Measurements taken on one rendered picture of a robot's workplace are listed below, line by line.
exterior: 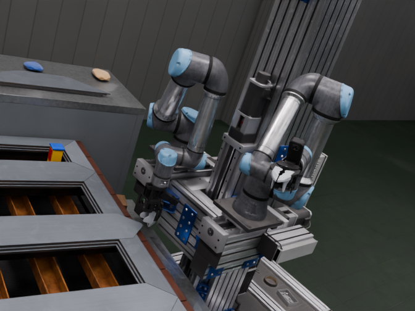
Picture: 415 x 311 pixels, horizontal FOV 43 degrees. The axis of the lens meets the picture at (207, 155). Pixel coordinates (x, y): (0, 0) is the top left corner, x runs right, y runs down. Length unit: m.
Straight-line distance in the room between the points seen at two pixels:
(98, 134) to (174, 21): 2.81
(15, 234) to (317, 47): 1.40
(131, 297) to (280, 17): 1.29
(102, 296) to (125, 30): 3.71
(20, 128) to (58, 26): 2.22
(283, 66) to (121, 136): 1.11
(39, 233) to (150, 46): 3.65
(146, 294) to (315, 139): 0.85
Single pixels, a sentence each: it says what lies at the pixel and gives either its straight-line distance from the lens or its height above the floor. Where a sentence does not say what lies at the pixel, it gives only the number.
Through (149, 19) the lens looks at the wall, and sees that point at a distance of 5.35.
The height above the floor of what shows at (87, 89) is 1.07.
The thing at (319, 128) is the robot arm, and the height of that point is 1.50.
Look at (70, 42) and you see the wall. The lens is 4.99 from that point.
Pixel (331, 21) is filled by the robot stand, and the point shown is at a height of 1.86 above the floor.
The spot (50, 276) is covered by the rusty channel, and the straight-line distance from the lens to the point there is 2.14.
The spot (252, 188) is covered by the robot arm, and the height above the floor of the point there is 1.17.
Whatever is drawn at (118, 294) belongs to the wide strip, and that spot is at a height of 0.84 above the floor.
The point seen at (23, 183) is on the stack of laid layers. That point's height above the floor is 0.83.
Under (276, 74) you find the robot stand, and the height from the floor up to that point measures 1.58.
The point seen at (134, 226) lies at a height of 0.84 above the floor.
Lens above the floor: 2.02
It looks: 22 degrees down
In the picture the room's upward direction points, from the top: 19 degrees clockwise
